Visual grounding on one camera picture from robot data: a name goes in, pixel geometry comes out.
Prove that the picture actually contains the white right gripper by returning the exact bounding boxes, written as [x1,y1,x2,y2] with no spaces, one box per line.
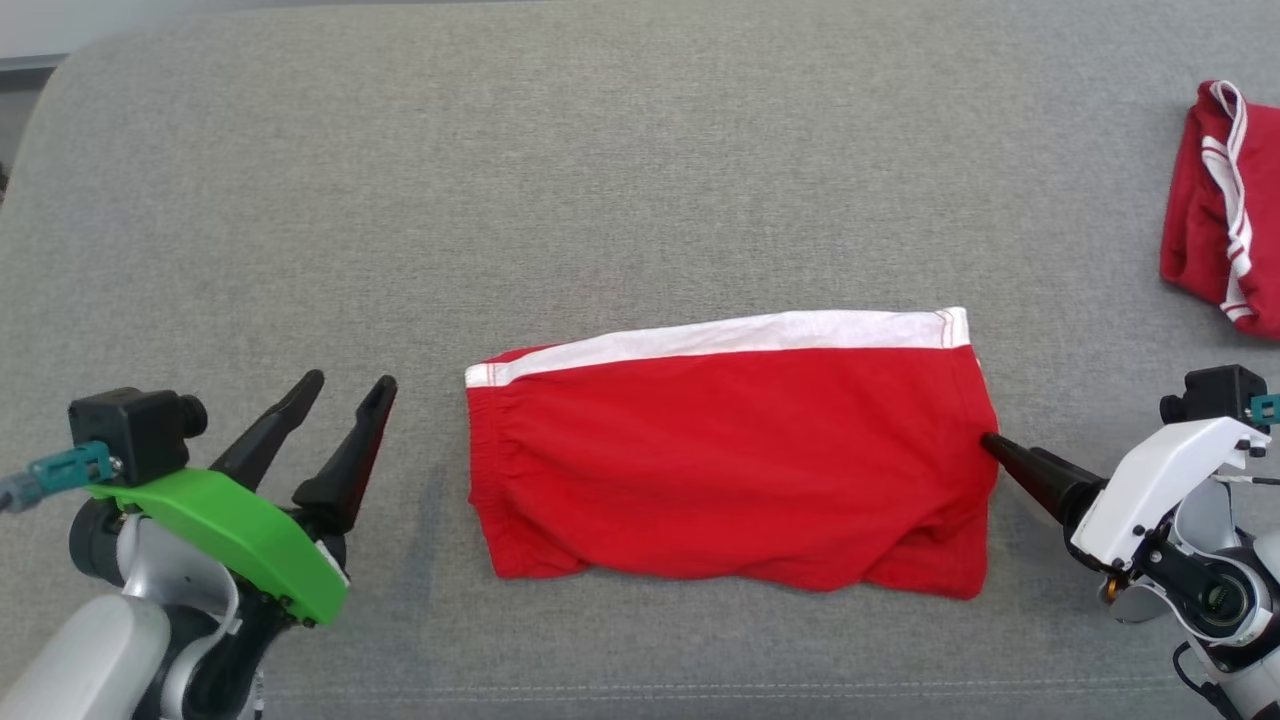
[983,416,1273,573]

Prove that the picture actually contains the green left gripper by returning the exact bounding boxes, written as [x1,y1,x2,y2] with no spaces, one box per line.
[88,369,399,720]

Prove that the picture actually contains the red white Bulls jersey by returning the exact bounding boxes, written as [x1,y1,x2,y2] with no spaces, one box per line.
[1160,80,1280,341]

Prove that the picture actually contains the red shorts with white band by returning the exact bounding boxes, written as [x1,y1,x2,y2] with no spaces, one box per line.
[465,306,1001,601]

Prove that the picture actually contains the teal left camera connector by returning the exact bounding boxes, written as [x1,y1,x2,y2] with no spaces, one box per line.
[28,442,119,496]

